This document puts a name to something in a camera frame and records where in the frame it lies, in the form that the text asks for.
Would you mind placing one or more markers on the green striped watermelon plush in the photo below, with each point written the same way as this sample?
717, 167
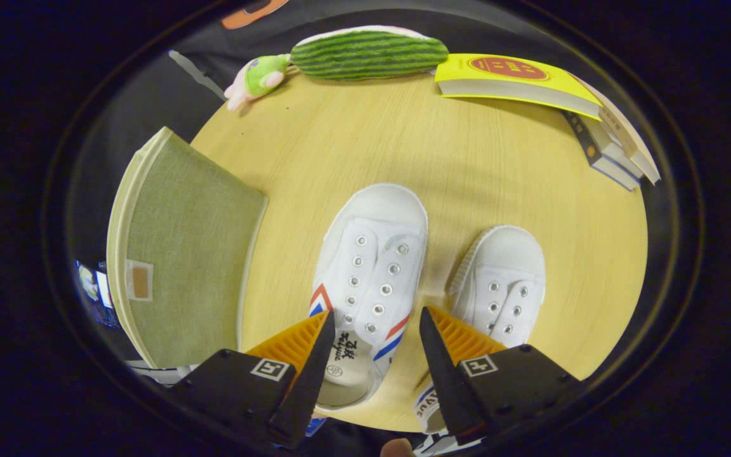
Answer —
365, 54

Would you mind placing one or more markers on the green fabric storage box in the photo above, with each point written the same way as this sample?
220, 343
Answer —
188, 254

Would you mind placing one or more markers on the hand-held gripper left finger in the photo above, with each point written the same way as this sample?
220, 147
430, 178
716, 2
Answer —
311, 381

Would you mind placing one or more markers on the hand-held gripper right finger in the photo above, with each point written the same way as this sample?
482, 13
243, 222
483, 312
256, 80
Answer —
445, 381

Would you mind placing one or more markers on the beige book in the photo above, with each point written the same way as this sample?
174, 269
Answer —
629, 136

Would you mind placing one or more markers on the dark blue book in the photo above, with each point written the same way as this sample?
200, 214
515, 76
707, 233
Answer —
594, 149

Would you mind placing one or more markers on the yellow book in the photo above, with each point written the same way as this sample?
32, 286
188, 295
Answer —
505, 79

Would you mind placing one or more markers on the pink and green plush toy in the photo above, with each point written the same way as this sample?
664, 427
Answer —
261, 76

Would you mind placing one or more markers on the white book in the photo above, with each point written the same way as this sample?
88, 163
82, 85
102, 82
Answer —
619, 155

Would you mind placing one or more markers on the white shoe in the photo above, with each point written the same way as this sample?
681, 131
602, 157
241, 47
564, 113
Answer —
372, 254
505, 266

